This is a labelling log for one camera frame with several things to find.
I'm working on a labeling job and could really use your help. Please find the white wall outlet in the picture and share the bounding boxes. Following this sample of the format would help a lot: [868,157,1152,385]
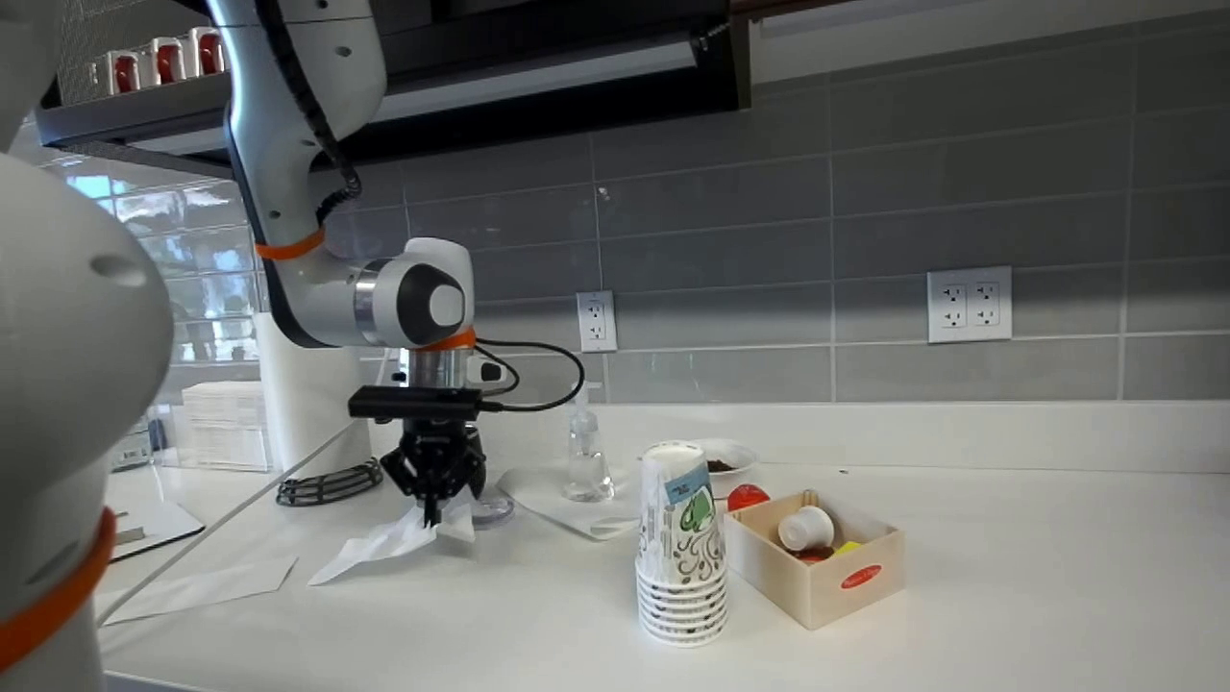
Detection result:
[576,293,618,353]
[927,263,1010,342]

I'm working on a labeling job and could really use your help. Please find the clear stemmed glass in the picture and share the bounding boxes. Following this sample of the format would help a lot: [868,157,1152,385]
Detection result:
[563,390,614,504]

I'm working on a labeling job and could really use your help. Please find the flat paper towel left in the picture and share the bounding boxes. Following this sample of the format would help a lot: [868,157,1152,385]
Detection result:
[98,557,296,626]

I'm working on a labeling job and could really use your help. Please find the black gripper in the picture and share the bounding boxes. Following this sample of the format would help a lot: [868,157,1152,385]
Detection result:
[382,344,490,527]

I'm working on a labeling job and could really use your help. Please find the white coffee pod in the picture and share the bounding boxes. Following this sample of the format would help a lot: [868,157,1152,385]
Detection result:
[775,504,838,552]

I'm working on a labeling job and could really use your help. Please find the red white boxes on shelf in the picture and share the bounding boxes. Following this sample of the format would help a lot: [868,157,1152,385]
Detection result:
[87,21,228,97]

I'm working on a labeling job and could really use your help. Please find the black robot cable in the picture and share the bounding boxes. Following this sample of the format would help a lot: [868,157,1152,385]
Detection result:
[474,335,591,413]

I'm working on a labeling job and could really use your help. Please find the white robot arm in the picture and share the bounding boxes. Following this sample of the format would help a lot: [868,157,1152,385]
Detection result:
[0,0,474,692]

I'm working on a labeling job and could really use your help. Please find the stack of patterned paper cups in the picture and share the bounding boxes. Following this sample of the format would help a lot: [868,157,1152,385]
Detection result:
[634,440,728,641]

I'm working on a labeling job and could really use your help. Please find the white plate with coffee grounds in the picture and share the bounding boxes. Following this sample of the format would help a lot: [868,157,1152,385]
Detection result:
[701,436,759,474]

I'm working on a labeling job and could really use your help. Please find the black paper towel holder base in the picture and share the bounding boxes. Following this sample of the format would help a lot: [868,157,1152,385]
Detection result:
[276,462,382,506]

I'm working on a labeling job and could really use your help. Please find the white paper towel roll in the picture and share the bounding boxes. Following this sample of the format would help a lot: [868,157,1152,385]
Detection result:
[255,311,372,474]

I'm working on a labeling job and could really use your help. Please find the wooden box with toys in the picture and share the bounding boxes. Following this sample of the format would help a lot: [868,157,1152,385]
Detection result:
[728,486,906,630]

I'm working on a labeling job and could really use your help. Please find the red round plastic lid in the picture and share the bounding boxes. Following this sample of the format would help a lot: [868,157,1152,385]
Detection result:
[728,484,768,511]

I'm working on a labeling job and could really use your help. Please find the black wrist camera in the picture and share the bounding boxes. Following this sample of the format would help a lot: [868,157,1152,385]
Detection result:
[350,386,479,420]

